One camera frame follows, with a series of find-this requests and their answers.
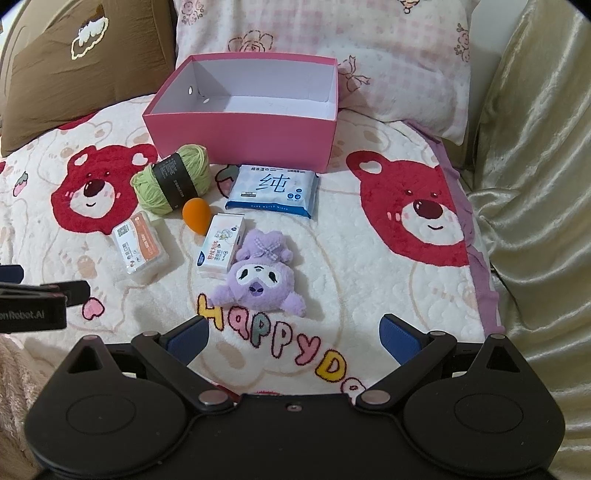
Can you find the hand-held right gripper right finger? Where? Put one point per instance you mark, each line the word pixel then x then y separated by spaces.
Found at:
pixel 398 338

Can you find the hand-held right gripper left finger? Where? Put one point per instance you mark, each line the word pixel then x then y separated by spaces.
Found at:
pixel 189 339

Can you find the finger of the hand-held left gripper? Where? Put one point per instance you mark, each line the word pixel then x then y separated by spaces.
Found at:
pixel 69 293

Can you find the clear plastic box orange label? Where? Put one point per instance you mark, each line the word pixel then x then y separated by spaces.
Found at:
pixel 141 247

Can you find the purple plush toy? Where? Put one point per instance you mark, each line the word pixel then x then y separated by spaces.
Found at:
pixel 258 277

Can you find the orange makeup sponge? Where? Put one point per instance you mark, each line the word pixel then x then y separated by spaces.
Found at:
pixel 196 214

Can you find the green yarn ball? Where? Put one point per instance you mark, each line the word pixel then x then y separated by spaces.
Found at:
pixel 152 189

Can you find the blue wet wipes pack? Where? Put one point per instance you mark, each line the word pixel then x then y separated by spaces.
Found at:
pixel 272 191

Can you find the pink cardboard box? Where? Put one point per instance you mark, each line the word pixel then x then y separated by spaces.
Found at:
pixel 240 134

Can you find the bear printed blanket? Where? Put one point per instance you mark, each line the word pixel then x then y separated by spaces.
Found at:
pixel 369 286

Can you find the beige fuzzy cloth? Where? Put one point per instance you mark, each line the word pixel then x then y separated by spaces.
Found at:
pixel 16 378

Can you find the small white carton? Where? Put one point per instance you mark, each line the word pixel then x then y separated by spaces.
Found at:
pixel 220 244

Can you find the brown pillow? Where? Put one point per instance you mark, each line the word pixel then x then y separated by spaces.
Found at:
pixel 69 92

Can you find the golden satin cloth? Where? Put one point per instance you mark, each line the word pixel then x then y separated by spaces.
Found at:
pixel 535 184

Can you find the pink floral pillow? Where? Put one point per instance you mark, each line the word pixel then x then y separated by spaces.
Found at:
pixel 392 46

